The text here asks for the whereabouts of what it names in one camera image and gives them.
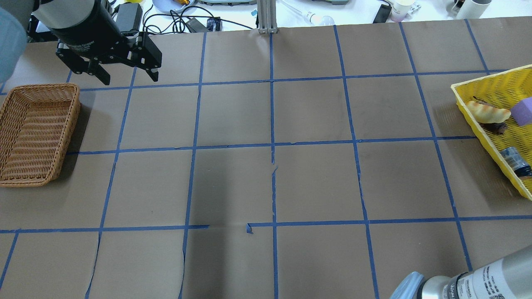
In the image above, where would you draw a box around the toy croissant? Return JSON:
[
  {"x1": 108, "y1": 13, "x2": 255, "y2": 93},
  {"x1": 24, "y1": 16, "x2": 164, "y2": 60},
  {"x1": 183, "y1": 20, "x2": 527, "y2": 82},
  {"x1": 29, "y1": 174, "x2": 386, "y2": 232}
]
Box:
[{"x1": 465, "y1": 101, "x2": 511, "y2": 123}]

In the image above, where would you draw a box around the brown wicker basket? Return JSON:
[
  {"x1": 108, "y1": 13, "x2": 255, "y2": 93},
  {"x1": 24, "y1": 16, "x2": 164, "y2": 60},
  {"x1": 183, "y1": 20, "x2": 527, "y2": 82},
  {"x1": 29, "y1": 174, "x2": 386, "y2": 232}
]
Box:
[{"x1": 0, "y1": 83, "x2": 81, "y2": 188}]

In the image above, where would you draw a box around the white mug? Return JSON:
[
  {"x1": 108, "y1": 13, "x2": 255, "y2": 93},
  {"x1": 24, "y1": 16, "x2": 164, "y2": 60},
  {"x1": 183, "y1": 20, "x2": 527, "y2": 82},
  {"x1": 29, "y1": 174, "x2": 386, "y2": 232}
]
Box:
[{"x1": 452, "y1": 0, "x2": 492, "y2": 20}]

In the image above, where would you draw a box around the black power adapter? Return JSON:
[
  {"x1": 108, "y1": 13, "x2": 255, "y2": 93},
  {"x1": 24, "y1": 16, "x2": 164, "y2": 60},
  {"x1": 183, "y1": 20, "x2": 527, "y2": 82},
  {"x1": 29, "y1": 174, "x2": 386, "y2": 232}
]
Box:
[{"x1": 115, "y1": 2, "x2": 143, "y2": 32}]

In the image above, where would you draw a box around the yellow woven basket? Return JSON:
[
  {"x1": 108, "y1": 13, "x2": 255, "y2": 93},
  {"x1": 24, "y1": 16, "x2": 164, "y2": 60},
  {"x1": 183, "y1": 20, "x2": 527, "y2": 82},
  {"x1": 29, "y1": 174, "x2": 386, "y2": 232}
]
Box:
[{"x1": 451, "y1": 65, "x2": 532, "y2": 199}]

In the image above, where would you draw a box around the aluminium frame post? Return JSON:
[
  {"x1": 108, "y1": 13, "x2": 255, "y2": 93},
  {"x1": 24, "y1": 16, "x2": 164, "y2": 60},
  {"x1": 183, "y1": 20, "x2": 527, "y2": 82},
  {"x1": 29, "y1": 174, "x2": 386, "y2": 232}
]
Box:
[{"x1": 256, "y1": 0, "x2": 278, "y2": 34}]

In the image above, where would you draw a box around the lavender white jar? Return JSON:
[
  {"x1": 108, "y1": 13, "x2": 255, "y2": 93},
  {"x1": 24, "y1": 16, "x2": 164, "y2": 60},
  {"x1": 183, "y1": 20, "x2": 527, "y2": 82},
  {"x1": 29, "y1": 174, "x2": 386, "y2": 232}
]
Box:
[{"x1": 390, "y1": 0, "x2": 415, "y2": 22}]

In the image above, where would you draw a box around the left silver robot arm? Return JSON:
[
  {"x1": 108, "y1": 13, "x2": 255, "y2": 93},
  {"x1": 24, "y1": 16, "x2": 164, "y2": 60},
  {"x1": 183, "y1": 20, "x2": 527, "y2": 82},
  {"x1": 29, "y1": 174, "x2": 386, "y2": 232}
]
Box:
[{"x1": 0, "y1": 0, "x2": 162, "y2": 85}]

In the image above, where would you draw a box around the purple foam cube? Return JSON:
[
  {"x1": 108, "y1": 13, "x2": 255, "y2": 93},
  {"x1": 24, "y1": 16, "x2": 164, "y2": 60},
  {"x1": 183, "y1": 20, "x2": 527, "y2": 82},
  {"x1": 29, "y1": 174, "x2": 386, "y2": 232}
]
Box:
[{"x1": 510, "y1": 97, "x2": 532, "y2": 127}]

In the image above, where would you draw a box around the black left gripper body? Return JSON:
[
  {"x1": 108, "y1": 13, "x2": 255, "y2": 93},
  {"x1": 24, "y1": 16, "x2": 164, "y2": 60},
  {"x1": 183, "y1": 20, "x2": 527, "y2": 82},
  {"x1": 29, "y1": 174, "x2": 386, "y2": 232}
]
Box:
[{"x1": 55, "y1": 18, "x2": 162, "y2": 74}]

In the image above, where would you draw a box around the white light bulb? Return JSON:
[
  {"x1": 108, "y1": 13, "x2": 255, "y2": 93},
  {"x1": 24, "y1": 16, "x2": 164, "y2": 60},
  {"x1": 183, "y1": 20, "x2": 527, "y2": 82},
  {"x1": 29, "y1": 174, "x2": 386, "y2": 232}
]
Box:
[{"x1": 279, "y1": 0, "x2": 335, "y2": 26}]

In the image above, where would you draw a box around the blue plate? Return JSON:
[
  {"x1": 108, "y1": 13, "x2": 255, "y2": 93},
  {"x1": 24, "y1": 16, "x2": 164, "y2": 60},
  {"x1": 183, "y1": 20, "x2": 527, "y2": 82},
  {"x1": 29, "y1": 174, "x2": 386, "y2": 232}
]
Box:
[{"x1": 152, "y1": 0, "x2": 196, "y2": 14}]

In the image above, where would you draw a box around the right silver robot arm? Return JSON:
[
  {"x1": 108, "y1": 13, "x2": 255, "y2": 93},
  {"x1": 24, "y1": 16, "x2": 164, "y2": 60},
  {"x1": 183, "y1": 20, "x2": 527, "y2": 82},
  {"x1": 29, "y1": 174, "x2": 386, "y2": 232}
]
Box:
[{"x1": 391, "y1": 246, "x2": 532, "y2": 299}]

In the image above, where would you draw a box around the brown toy piece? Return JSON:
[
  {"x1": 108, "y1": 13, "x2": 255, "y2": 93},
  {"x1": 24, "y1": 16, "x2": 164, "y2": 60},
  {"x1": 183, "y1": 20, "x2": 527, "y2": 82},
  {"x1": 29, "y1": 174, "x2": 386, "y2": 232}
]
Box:
[{"x1": 473, "y1": 96, "x2": 508, "y2": 135}]

